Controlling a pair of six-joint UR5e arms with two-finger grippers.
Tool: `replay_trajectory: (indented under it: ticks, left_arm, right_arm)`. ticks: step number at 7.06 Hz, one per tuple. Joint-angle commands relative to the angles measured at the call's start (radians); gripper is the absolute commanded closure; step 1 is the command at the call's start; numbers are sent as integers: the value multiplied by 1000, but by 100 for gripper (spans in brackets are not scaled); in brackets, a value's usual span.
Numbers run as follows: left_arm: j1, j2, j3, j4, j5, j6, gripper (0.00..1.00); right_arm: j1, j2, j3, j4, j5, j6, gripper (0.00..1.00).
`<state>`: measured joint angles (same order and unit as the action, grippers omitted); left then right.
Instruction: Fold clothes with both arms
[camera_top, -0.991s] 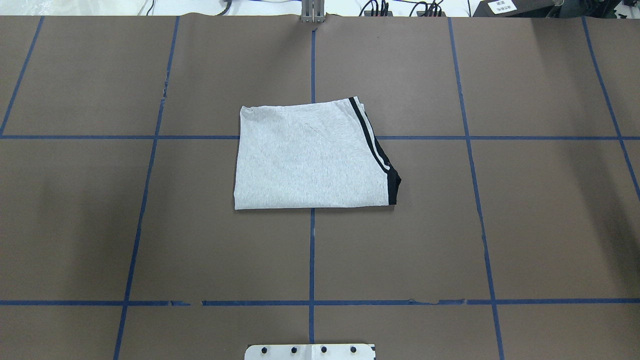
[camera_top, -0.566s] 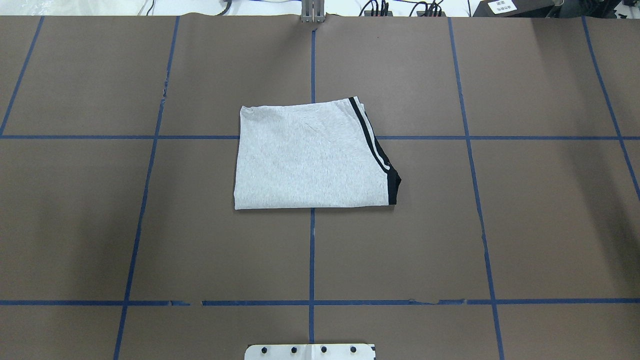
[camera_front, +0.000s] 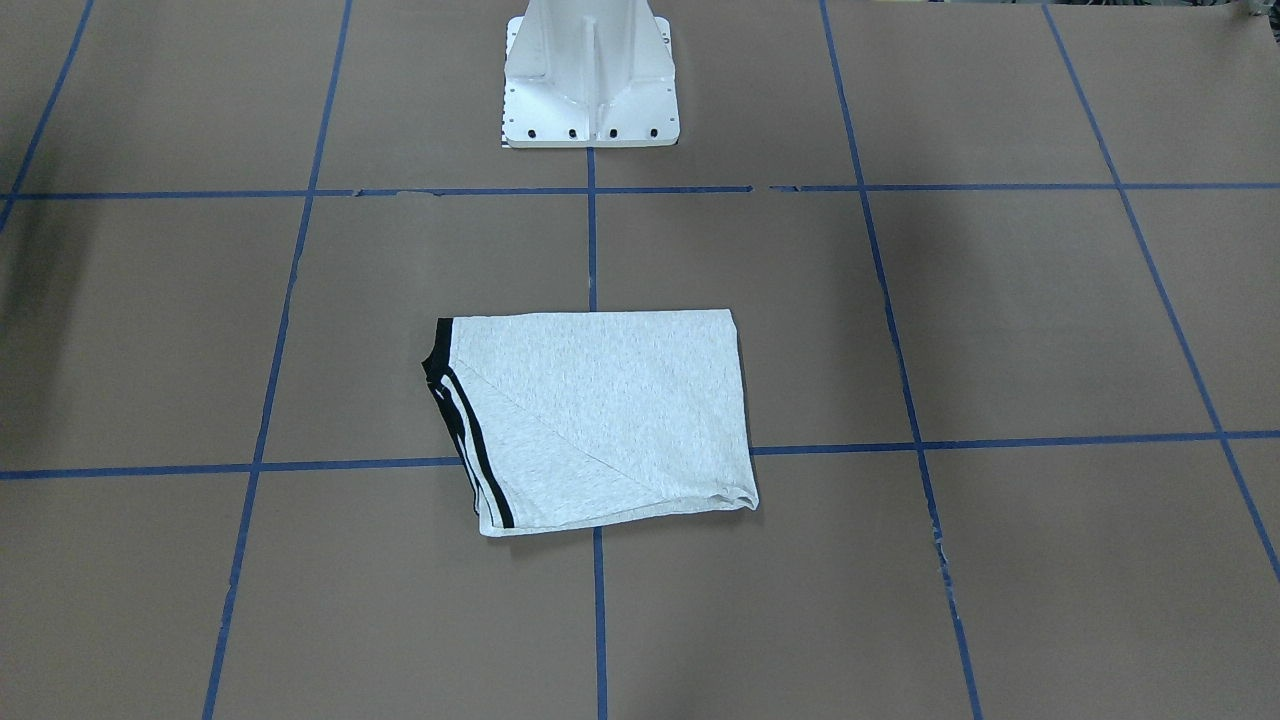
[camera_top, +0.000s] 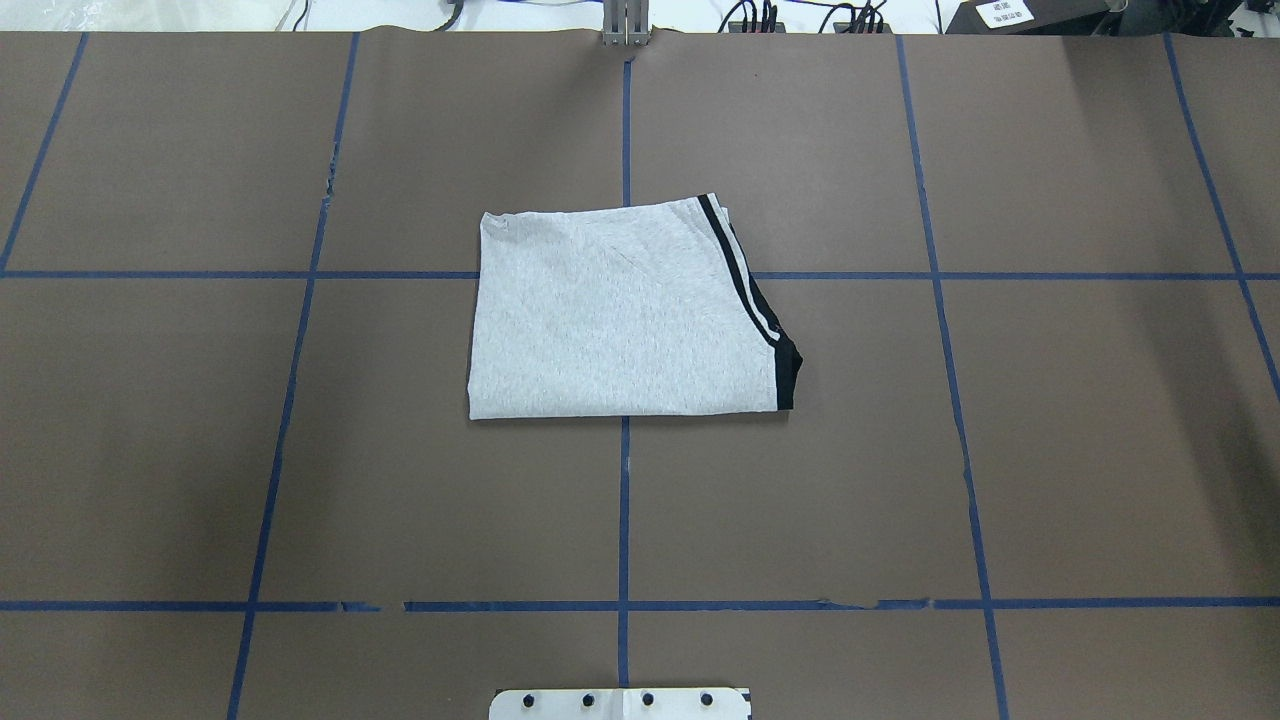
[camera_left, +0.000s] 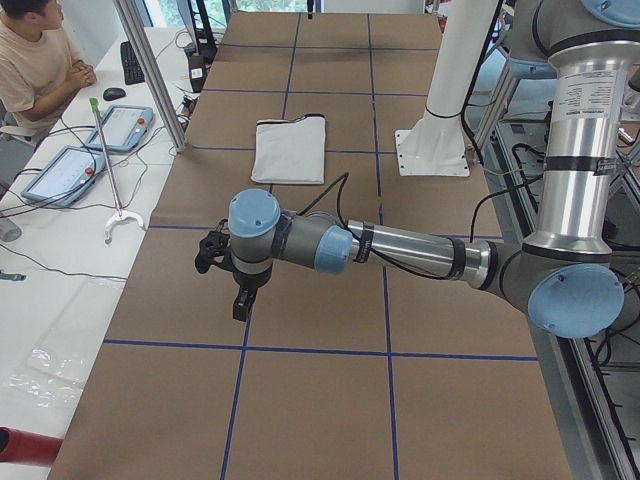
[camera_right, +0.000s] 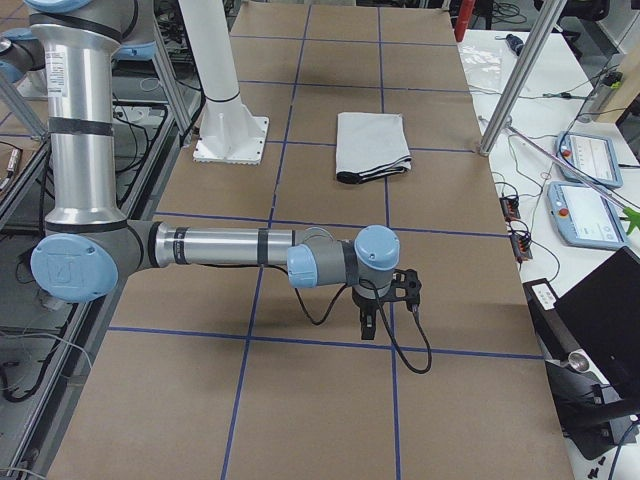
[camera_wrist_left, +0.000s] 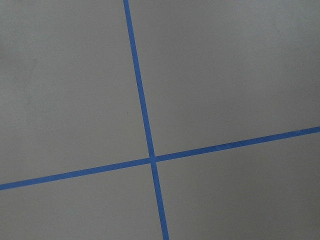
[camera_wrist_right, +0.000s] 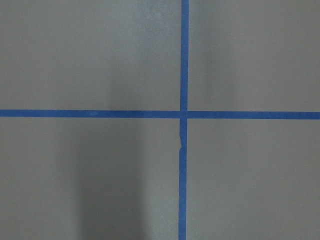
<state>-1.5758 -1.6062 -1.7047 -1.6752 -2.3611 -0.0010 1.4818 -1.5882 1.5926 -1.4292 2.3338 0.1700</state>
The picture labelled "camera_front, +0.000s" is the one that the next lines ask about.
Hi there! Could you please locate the grey cartoon print t-shirt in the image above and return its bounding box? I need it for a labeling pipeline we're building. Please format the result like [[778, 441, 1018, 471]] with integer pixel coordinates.
[[422, 309, 760, 538]]

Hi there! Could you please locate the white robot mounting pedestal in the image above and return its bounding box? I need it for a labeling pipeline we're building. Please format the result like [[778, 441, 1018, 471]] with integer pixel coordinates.
[[500, 1, 681, 149]]

